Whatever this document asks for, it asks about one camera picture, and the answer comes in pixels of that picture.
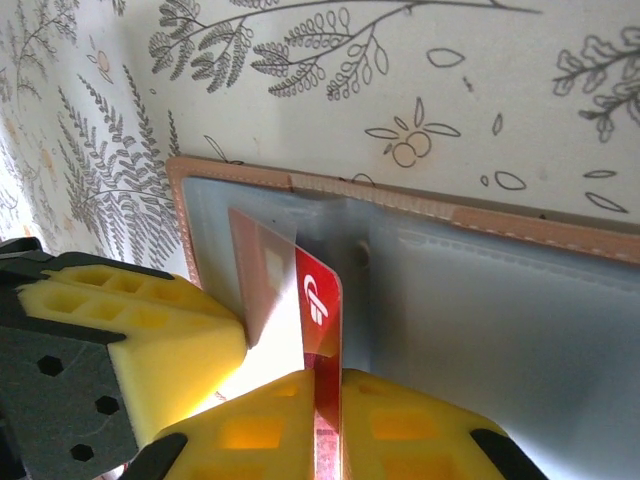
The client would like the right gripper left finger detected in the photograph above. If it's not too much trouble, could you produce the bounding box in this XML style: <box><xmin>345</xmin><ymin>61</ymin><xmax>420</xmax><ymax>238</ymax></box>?
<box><xmin>127</xmin><ymin>369</ymin><xmax>317</xmax><ymax>480</ymax></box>

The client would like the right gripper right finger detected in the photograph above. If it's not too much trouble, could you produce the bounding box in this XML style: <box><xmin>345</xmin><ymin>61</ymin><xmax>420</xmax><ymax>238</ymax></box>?
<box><xmin>342</xmin><ymin>369</ymin><xmax>551</xmax><ymax>480</ymax></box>

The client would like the floral tablecloth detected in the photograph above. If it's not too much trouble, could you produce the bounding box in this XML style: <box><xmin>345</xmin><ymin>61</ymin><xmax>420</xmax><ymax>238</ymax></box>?
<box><xmin>0</xmin><ymin>0</ymin><xmax>640</xmax><ymax>281</ymax></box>

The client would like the red VIP chip card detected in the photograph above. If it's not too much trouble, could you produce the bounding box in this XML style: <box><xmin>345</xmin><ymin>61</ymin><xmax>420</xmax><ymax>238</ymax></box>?
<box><xmin>227</xmin><ymin>207</ymin><xmax>346</xmax><ymax>480</ymax></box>

